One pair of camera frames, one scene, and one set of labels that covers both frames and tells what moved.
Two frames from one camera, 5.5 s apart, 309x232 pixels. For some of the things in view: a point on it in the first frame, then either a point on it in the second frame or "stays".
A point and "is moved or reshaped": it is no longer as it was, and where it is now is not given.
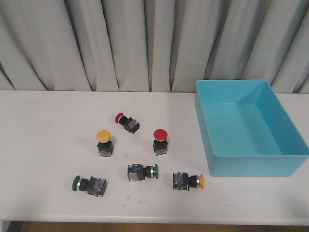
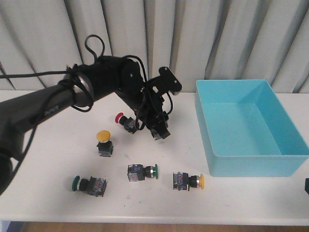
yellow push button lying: (182, 181) stays
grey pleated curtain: (160, 46) stays
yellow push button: (105, 147) stays
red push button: (160, 144) is moved or reshaped
